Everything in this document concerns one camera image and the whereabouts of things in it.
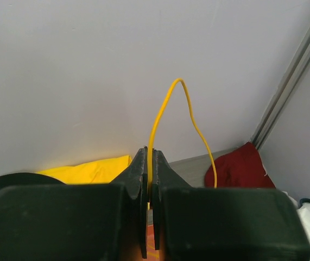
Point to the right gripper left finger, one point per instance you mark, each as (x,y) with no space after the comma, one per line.
(77,222)

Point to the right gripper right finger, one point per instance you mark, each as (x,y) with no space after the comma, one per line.
(222,224)

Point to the yellow cloth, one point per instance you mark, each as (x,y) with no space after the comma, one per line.
(95,172)

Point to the salmon pink drawer box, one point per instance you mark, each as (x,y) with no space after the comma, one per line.
(152,253)

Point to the dark red cloth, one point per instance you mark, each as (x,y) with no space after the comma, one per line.
(242,168)

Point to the black cloth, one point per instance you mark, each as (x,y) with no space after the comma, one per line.
(26,178)

